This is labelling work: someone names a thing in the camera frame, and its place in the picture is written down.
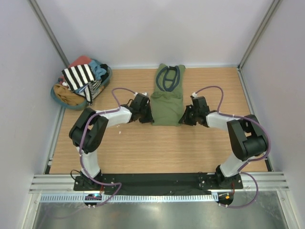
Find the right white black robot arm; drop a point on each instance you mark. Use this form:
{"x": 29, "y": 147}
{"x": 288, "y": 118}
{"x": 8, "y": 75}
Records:
{"x": 247, "y": 139}

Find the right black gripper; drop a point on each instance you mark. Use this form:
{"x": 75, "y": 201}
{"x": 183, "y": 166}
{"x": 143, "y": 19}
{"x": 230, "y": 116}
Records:
{"x": 186, "y": 120}

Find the right aluminium corner post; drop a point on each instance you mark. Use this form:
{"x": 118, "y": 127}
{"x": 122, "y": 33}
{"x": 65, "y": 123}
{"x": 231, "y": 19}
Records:
{"x": 259, "y": 32}

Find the aluminium front rail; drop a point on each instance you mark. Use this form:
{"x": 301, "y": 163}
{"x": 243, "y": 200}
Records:
{"x": 265, "y": 181}

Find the red garment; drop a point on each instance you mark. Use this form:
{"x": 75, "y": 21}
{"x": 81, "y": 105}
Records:
{"x": 81, "y": 60}

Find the green motorcycle tank top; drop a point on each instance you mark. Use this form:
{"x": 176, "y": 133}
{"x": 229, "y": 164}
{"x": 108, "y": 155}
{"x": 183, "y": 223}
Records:
{"x": 167, "y": 97}

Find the teal laundry basket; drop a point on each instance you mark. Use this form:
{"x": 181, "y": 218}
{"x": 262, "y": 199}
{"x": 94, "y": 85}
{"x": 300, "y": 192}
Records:
{"x": 84, "y": 104}

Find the black white striped top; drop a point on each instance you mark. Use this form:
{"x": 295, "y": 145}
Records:
{"x": 78, "y": 76}

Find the narrow striped garment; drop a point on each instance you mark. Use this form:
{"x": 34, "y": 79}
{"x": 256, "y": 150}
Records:
{"x": 90, "y": 90}

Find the perforated white cable duct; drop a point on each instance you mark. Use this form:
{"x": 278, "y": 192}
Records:
{"x": 96, "y": 198}

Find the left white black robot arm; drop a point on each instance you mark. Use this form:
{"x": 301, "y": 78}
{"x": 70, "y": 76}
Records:
{"x": 87, "y": 133}

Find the left aluminium corner post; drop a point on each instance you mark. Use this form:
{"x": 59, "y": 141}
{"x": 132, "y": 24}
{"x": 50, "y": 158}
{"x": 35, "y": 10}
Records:
{"x": 48, "y": 30}

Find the teal blue garment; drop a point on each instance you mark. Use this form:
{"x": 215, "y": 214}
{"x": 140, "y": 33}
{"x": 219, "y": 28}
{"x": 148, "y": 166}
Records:
{"x": 99, "y": 69}

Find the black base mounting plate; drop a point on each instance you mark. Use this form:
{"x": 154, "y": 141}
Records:
{"x": 170, "y": 184}

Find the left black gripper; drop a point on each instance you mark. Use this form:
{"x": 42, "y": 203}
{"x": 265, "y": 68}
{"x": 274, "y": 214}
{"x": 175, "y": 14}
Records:
{"x": 149, "y": 119}

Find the aluminium corner post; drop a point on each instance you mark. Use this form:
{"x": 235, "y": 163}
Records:
{"x": 48, "y": 30}
{"x": 259, "y": 32}

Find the mustard yellow garment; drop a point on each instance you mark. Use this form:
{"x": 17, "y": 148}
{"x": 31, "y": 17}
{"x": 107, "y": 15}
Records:
{"x": 66, "y": 96}

